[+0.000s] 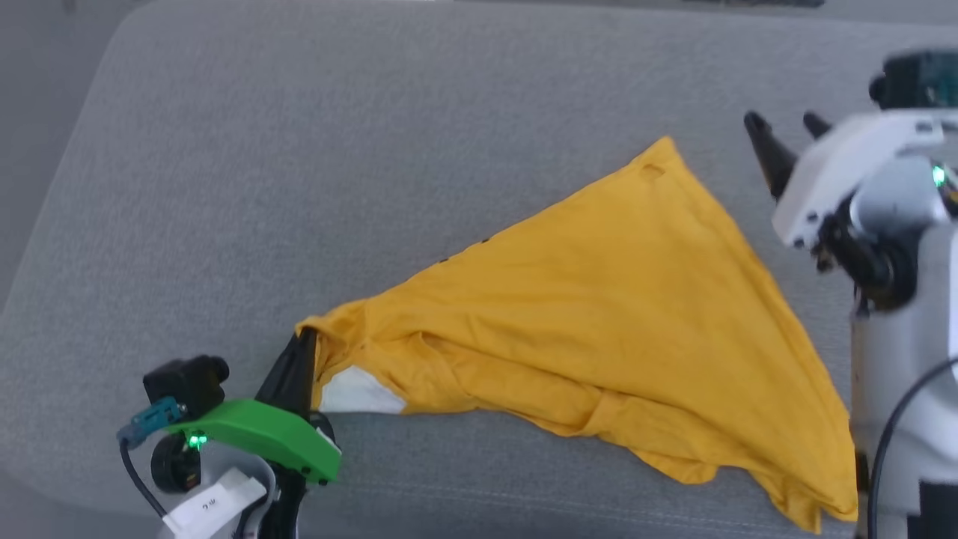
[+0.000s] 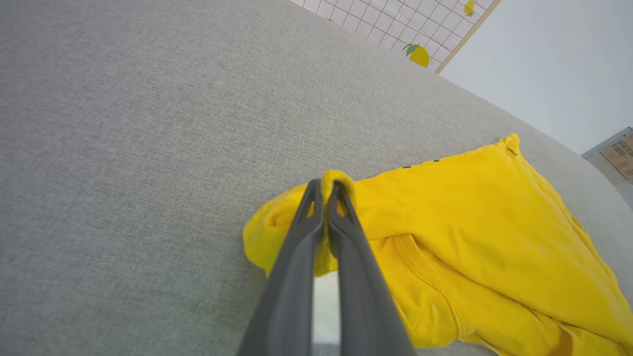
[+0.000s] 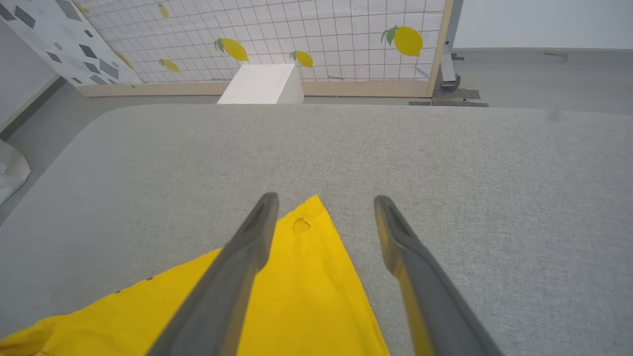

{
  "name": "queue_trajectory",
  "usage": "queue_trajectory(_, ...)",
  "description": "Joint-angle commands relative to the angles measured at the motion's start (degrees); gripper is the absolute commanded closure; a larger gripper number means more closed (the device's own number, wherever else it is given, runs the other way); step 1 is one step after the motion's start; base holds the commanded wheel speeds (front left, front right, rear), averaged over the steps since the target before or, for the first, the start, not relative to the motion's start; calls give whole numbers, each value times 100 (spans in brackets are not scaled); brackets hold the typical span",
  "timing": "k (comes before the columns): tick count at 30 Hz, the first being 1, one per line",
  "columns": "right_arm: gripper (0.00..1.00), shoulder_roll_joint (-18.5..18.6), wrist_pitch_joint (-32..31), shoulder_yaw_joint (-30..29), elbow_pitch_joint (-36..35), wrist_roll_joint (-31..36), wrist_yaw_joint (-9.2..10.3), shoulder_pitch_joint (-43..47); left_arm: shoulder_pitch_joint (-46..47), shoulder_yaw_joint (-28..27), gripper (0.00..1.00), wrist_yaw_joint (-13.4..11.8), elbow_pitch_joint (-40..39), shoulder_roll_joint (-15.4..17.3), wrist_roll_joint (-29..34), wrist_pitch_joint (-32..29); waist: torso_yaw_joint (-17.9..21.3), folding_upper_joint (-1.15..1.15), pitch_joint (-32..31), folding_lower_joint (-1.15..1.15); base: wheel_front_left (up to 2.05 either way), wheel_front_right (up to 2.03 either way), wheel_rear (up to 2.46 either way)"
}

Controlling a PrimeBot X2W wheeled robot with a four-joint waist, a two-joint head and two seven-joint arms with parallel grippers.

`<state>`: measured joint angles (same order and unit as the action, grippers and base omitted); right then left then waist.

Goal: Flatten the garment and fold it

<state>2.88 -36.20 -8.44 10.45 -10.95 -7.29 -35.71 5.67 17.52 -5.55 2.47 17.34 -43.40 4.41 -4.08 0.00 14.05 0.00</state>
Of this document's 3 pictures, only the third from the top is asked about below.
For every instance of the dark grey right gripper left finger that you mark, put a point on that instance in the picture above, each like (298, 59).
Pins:
(222, 296)

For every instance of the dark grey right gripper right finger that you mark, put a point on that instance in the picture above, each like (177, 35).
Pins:
(435, 301)

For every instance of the yellow t-shirt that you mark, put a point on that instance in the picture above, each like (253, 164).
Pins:
(306, 296)

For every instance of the grey fabric sofa cushion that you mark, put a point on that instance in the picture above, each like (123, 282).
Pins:
(445, 163)

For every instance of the white box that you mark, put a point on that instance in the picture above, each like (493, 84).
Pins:
(262, 84)

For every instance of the grey screen leg with caster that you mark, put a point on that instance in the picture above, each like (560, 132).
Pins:
(448, 69)

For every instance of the white fabric bag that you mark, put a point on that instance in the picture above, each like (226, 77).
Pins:
(12, 173)

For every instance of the white panel grey geometric shapes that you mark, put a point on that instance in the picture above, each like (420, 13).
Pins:
(64, 42)

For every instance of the black floor base plate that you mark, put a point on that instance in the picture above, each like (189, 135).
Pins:
(457, 95)

